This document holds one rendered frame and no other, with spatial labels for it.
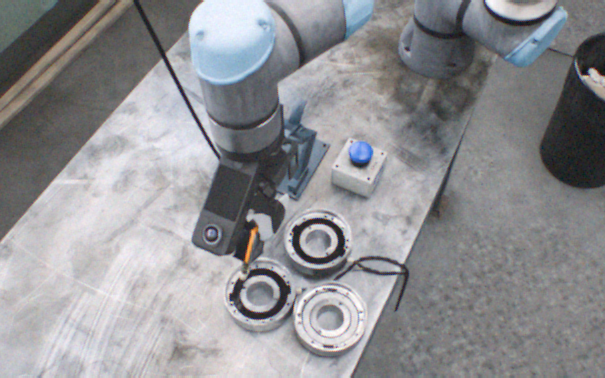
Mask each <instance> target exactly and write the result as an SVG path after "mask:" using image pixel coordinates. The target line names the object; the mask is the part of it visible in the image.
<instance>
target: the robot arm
mask: <svg viewBox="0 0 605 378"><path fill-rule="evenodd" d="M557 1H558V0H415V4H414V10H413V15H412V17H411V18H410V20H409V21H408V23H407V25H406V26H405V28H404V29H403V31H402V33H401V37H400V41H399V47H398V51H399V55H400V57H401V60H402V62H403V63H404V64H406V65H407V66H408V67H409V68H410V69H412V70H413V71H415V72H417V73H419V74H421V76H425V77H429V78H436V79H445V78H452V77H456V76H458V75H460V74H462V73H464V72H465V71H466V70H467V69H468V68H469V67H470V66H471V64H472V60H473V57H474V54H475V41H477V42H478V43H480V44H481V45H483V46H484V47H487V48H488V49H490V50H492V51H493V52H495V53H496V54H498V56H499V57H501V58H502V60H503V61H507V62H509V63H511V64H512V65H514V66H517V67H525V66H528V65H529V64H531V63H532V62H533V61H534V60H536V59H537V58H538V57H539V56H540V55H541V54H542V53H543V52H544V51H545V50H546V49H547V47H548V46H549V45H550V44H551V43H552V42H553V40H554V39H555V38H556V37H557V35H558V33H559V31H560V30H561V28H562V27H563V25H564V23H565V22H566V19H567V11H566V10H564V9H563V7H562V6H560V7H559V6H557V5H556V4H557ZM372 11H373V0H205V1H204V2H203V3H201V4H200V5H199V6H198V7H197V8H196V10H195V11H194V13H193V15H192V17H191V19H190V24H189V33H190V43H191V49H192V61H193V65H194V68H195V70H196V72H197V74H198V79H199V83H200V88H201V92H202V96H203V101H204V105H205V109H206V111H207V117H208V121H209V125H210V129H211V135H212V137H213V139H214V142H215V145H216V148H217V150H218V152H219V153H221V154H222V156H221V159H219V162H218V164H217V168H216V170H215V172H214V173H213V177H212V178H211V182H212V183H211V185H210V188H209V191H208V193H207V196H206V200H205V202H204V205H203V208H201V211H200V213H199V217H198V220H197V222H196V225H195V228H194V230H193V234H192V237H191V242H192V243H193V245H195V246H196V247H197V248H198V249H202V250H204V251H206V252H209V253H211V254H213V255H216V256H227V255H230V254H232V253H233V252H234V249H235V247H237V243H238V240H239V238H240V235H241V232H242V230H243V226H244V225H245V224H246V223H247V222H248V221H247V219H246V218H247V215H248V213H249V209H252V210H255V213H254V215H252V216H254V219H255V221H256V222H257V223H258V225H259V229H258V232H259V233H260V237H259V239H260V240H263V241H268V240H272V239H273V238H274V237H275V235H276V233H277V232H278V230H279V228H280V225H281V223H282V221H283V219H284V217H286V208H287V206H288V203H289V195H288V194H284V195H283V196H281V198H280V199H278V195H277V190H276V189H278V187H279V185H280V184H281V182H282V180H283V178H284V176H286V170H287V168H288V175H289V180H291V179H292V177H293V176H294V174H295V173H296V171H297V169H298V168H299V167H298V142H296V141H293V140H291V139H288V138H286V134H284V130H285V118H283V104H280V103H279V95H278V83H279V82H280V81H281V80H283V79H285V78H287V77H288V76H290V75H291V74H293V73H294V72H296V71H297V70H299V69H301V68H303V67H304V65H306V64H307V63H309V62H311V61H312V60H314V59H315V58H318V57H319V56H321V55H322V54H324V53H325V52H327V51H328V50H330V49H331V48H333V47H335V46H337V45H338V43H341V44H343V42H345V41H346V40H347V38H348V37H349V36H350V35H351V34H354V33H355V32H356V31H358V30H359V29H360V28H362V27H363V26H364V25H366V24H367V23H368V21H369V20H370V18H371V14H372ZM284 144H286V145H284ZM287 144H290V145H291V148H290V149H289V152H288V153H286V150H284V149H282V145H284V146H287ZM294 155H295V164H294V167H293V168H292V170H291V160H292V158H293V157H294Z"/></svg>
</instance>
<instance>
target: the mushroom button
mask: <svg viewBox="0 0 605 378"><path fill-rule="evenodd" d="M372 156H373V148H372V147H371V145H370V144H369V143H367V142H364V141H357V142H354V143H353V144H352V145H351V146H350V147H349V157H350V158H351V159H352V160H353V161H355V162H358V163H365V162H368V161H369V160H370V159H371V158H372Z"/></svg>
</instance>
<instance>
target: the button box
mask: <svg viewBox="0 0 605 378"><path fill-rule="evenodd" d="M354 142H357V141H356V140H354V139H351V138H349V140H348V142H346V143H345V145H344V147H343V148H342V150H341V153H340V155H339V156H338V158H337V160H336V161H335V163H334V165H333V167H332V180H330V183H332V184H334V185H336V186H339V187H341V188H344V189H347V190H349V191H352V192H354V193H357V194H359V195H361V196H365V198H367V199H369V198H370V195H371V193H372V191H373V189H374V187H375V186H376V184H377V182H378V179H380V177H381V175H382V173H383V171H384V170H385V166H386V159H387V154H388V153H387V152H384V151H381V149H378V148H375V147H373V146H371V147H372V148H373V156H372V158H371V159H370V160H369V161H368V162H365V163H358V162H355V161H353V160H352V159H351V158H350V157H349V147H350V146H351V145H352V144H353V143H354Z"/></svg>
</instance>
